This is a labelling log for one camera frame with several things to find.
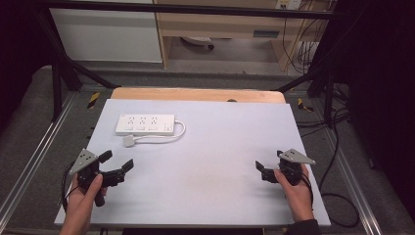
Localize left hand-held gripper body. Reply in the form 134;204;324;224
69;148;126;208

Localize black curtain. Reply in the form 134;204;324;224
0;0;53;131
332;0;415;226

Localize aluminium floor rail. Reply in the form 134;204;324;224
321;125;384;235
0;92;79;226

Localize white chair base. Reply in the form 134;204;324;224
179;35;216;51

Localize white cabinet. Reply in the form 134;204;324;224
48;0;163;64

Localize black floor cable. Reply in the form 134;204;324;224
295;82;361;229

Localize white power strip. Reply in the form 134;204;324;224
115;114;176;137

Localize black horizontal frame bar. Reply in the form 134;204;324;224
34;0;345;21

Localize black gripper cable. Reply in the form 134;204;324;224
61;161;81;213
301;171;315;208

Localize person's right hand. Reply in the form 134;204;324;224
273;164;315;223

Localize white wall socket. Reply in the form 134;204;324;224
274;0;302;11

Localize person's left hand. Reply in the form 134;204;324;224
62;173;109;227

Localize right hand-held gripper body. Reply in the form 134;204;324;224
260;148;317;187

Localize black metal stand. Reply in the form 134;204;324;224
32;6;122;122
276;55;339;129

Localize white power plug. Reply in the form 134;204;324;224
122;134;136;148

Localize wooden table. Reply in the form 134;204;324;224
110;86;288;105

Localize white power strip cable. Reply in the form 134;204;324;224
132;119;187;145

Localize bundle of hanging cables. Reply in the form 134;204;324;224
282;0;338;75

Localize wooden desk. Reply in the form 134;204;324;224
153;0;337;71

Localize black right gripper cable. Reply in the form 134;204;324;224
301;171;315;208

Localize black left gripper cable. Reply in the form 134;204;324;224
61;161;81;213

